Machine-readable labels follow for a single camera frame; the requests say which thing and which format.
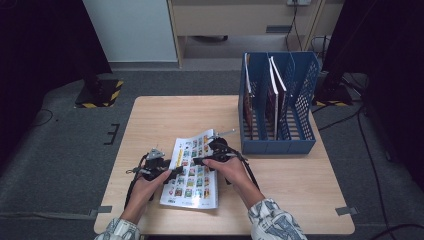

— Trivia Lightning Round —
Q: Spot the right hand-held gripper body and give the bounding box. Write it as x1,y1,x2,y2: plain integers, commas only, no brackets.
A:
206,129,237,163

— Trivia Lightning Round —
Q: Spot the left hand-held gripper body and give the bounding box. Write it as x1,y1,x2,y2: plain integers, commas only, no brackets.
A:
126,148,171,182

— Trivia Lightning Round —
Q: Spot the white picture-grid magazine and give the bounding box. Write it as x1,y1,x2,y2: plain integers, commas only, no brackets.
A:
159,128,220,211

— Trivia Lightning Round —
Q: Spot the black and red magazine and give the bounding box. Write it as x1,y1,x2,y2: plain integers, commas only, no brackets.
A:
243,52,256,139

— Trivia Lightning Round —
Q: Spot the blue file rack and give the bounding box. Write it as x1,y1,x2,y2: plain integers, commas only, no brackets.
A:
237,50,321,156

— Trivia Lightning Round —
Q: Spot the thick blue-purple book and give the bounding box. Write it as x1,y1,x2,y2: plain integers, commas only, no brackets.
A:
265,56,280,140

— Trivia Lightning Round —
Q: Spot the dark purple pink-print magazine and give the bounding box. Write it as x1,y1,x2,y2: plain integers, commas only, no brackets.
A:
270,55,288,140

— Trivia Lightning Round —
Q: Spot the person's right hand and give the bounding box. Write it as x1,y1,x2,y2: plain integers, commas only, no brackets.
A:
203,157,266,209

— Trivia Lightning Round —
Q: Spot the person's left hand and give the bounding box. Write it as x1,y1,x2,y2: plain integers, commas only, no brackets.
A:
120,170,172,224

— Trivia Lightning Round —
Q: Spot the grey tape piece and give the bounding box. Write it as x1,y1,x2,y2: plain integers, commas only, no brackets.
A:
334,206,358,217
89,205,113,218

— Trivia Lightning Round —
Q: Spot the hazard-striped stand base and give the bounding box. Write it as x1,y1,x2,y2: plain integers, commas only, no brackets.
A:
312,74,354,108
74,78,124,109

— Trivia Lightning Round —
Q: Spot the dark object under desk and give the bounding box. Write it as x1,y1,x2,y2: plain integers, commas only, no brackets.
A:
193,34,229,44

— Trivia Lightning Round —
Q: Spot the grey floor tape strip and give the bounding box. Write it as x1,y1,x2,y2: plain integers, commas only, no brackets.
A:
0,211,99,221

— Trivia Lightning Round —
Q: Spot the beige wooden desk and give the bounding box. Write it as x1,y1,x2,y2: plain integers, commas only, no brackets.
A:
166,0,346,69

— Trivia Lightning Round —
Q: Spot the white cabinet panel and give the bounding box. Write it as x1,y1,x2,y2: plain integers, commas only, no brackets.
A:
82,0,178,63

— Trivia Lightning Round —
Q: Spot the black curtain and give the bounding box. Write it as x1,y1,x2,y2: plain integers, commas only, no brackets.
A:
321,0,424,183
0,0,113,174

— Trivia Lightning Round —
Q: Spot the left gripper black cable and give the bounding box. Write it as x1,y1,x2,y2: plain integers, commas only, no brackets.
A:
123,171,139,210

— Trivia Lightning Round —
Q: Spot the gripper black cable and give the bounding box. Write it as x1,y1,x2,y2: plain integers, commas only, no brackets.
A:
228,149,261,193
123,171,139,210

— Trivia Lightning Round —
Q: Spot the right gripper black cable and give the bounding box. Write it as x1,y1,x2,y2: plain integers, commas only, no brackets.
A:
228,149,261,193

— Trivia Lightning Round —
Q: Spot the black floor cable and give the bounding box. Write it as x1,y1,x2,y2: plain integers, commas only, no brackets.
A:
31,108,54,128
356,106,391,240
316,111,361,132
369,223,424,240

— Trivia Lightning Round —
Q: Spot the black hanging cable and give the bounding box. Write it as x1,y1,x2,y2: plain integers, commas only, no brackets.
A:
284,4,303,53

